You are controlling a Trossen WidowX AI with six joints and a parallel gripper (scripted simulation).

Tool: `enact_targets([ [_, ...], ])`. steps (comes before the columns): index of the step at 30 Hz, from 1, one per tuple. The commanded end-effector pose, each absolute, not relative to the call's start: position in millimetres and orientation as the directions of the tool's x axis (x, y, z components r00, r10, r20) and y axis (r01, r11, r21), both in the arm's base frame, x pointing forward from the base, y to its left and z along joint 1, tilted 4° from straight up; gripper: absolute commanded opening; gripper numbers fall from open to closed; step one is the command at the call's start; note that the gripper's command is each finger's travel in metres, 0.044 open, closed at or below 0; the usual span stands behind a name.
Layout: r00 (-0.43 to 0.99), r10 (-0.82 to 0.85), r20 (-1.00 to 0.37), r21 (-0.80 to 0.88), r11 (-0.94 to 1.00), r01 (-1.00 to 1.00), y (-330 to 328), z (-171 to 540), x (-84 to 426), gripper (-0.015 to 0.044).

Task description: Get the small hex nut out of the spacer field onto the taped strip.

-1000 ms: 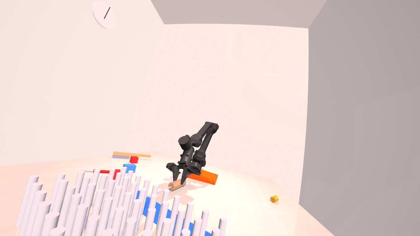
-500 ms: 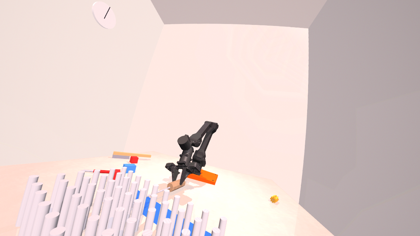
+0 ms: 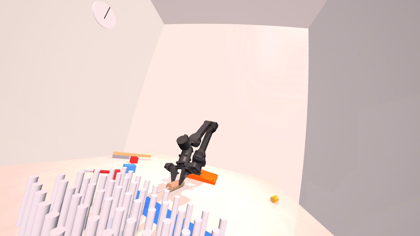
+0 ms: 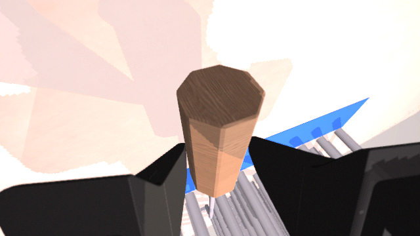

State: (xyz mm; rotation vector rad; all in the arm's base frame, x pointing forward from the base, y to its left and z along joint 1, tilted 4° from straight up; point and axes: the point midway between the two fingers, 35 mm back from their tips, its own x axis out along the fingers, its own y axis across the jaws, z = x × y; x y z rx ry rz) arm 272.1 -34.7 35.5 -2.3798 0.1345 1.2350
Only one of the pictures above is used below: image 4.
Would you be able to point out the blue flat strip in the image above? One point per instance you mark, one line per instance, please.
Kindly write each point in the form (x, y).
(303, 133)

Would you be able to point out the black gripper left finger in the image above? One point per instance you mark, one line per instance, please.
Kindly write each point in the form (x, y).
(148, 203)

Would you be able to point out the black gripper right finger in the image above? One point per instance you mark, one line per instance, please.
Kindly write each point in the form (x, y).
(316, 195)

